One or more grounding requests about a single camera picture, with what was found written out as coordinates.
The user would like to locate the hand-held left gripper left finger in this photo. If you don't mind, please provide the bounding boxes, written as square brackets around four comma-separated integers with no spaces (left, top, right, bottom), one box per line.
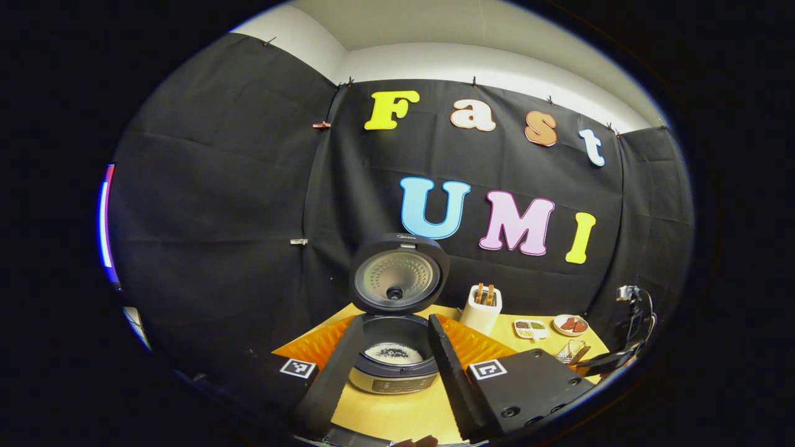
[186,314,367,438]

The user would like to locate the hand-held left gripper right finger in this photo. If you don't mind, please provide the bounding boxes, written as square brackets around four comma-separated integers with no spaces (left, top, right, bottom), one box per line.
[427,312,598,443]

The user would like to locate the clear chopstick holder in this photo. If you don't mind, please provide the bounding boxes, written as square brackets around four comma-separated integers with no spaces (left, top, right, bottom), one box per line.
[556,338,588,366]

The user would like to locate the dark grey rice cooker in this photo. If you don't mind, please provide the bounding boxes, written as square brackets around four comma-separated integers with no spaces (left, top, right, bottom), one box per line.
[347,232,452,395]

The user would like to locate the white plate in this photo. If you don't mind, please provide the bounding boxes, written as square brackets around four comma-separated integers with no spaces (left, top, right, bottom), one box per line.
[553,314,589,337]

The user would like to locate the white toaster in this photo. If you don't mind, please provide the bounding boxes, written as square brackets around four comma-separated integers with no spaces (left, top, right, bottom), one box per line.
[458,284,502,336]

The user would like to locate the white divided bean dish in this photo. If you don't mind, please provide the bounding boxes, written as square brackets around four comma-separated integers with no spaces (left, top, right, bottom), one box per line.
[513,318,550,340]

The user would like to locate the black backdrop cloth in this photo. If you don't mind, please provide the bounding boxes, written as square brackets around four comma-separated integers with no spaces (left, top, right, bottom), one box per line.
[109,32,695,379]

